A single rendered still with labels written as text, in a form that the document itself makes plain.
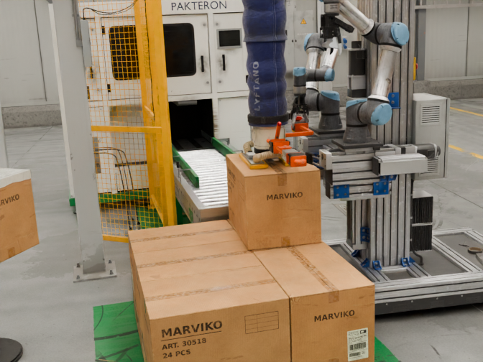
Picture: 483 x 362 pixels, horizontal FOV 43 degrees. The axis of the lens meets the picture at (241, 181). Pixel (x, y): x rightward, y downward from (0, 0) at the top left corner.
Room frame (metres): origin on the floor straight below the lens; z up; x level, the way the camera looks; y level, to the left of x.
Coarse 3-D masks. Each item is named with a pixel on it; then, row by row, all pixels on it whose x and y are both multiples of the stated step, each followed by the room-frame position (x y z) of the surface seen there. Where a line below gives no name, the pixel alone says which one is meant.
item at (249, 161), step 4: (240, 156) 3.43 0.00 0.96; (244, 156) 3.38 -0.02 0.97; (244, 160) 3.30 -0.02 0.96; (248, 160) 3.27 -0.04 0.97; (252, 160) 3.26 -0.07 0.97; (248, 164) 3.20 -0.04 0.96; (252, 164) 3.17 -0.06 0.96; (256, 164) 3.17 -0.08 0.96; (260, 164) 3.17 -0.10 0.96; (264, 164) 3.17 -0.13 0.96; (252, 168) 3.15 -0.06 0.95; (256, 168) 3.16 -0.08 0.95; (260, 168) 3.16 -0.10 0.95
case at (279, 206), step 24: (240, 168) 3.19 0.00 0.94; (264, 168) 3.17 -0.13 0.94; (288, 168) 3.14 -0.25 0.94; (312, 168) 3.11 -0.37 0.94; (240, 192) 3.15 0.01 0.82; (264, 192) 3.02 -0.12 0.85; (288, 192) 3.04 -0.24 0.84; (312, 192) 3.07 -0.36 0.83; (240, 216) 3.18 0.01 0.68; (264, 216) 3.02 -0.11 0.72; (288, 216) 3.04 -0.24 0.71; (312, 216) 3.07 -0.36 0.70; (264, 240) 3.02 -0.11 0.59; (288, 240) 3.04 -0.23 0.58; (312, 240) 3.06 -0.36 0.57
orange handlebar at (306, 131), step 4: (300, 128) 3.62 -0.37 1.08; (304, 128) 3.55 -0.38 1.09; (296, 132) 3.41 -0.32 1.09; (300, 132) 3.41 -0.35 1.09; (304, 132) 3.41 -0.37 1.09; (308, 132) 3.41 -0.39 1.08; (312, 132) 3.42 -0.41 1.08; (288, 136) 3.39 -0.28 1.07; (292, 136) 3.40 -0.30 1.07; (268, 140) 3.23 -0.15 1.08; (276, 148) 3.03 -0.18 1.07; (280, 148) 2.96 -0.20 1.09; (284, 148) 2.96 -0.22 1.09; (288, 148) 2.96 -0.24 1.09; (280, 152) 2.95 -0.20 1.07; (296, 160) 2.70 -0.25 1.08; (300, 160) 2.69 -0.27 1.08; (304, 160) 2.70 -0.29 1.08
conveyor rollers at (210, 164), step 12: (192, 156) 5.55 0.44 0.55; (204, 156) 5.57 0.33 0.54; (216, 156) 5.51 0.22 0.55; (180, 168) 5.06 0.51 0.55; (192, 168) 5.08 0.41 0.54; (204, 168) 5.02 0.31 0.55; (216, 168) 5.04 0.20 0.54; (204, 180) 4.57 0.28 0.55; (216, 180) 4.58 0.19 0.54; (204, 192) 4.21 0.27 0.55; (216, 192) 4.22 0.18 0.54; (204, 204) 3.92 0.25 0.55; (216, 204) 3.93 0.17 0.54; (228, 204) 3.88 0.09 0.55
